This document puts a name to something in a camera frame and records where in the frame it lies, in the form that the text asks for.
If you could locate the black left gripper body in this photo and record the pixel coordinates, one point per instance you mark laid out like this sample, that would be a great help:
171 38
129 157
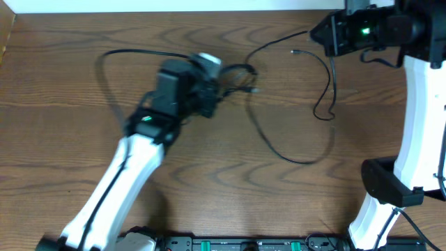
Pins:
210 96

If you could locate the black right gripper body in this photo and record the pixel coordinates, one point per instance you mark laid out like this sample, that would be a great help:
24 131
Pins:
350 33

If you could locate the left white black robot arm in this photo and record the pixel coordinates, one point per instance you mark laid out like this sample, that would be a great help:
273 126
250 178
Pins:
183 88

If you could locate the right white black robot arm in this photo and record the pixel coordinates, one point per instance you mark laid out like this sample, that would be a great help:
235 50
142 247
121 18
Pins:
393 184

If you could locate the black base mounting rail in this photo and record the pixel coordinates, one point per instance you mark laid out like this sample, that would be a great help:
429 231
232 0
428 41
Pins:
251 244

